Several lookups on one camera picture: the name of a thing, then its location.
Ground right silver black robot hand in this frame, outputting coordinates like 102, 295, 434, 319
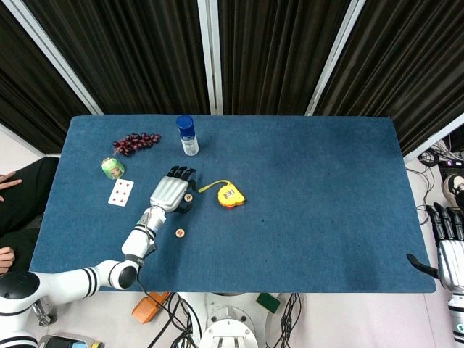
405, 202, 464, 291

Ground orange box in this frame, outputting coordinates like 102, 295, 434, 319
131, 291, 171, 325

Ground grey handheld controller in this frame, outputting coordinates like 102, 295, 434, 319
38, 333, 105, 348

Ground metal caster wheel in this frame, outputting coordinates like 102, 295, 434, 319
31, 300, 58, 326

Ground white black sneaker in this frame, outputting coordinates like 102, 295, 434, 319
441, 173, 464, 210

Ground black cable bundle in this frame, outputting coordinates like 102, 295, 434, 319
273, 292, 302, 348
136, 268, 206, 348

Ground green doll face figure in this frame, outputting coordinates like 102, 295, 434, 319
101, 157, 125, 181

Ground blue table cloth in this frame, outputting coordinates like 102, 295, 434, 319
28, 115, 437, 294

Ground white frame post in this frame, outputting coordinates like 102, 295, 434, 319
305, 0, 365, 117
197, 0, 224, 116
5, 0, 104, 116
402, 112, 464, 165
0, 122, 44, 160

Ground bare person hand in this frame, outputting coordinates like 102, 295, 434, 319
0, 171, 22, 202
0, 246, 16, 278

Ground black electronic device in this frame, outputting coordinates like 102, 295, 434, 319
437, 157, 464, 178

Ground green block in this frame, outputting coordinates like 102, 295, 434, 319
256, 292, 282, 314

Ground red grape bunch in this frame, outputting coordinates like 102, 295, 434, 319
112, 132, 162, 157

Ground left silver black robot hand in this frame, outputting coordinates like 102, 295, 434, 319
149, 165, 199, 215

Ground white bottle with blue cap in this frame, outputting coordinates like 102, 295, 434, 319
175, 115, 200, 157

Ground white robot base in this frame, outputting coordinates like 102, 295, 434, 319
198, 291, 272, 348

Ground seven of hearts playing card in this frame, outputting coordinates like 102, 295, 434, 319
107, 178, 135, 208

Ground yellow tape measure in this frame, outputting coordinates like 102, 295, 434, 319
197, 179, 247, 209

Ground dark pleated curtain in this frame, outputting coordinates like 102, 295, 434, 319
217, 0, 352, 117
23, 0, 212, 116
0, 0, 91, 154
315, 0, 464, 156

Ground tangled floor cables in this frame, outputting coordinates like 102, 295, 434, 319
416, 139, 464, 225

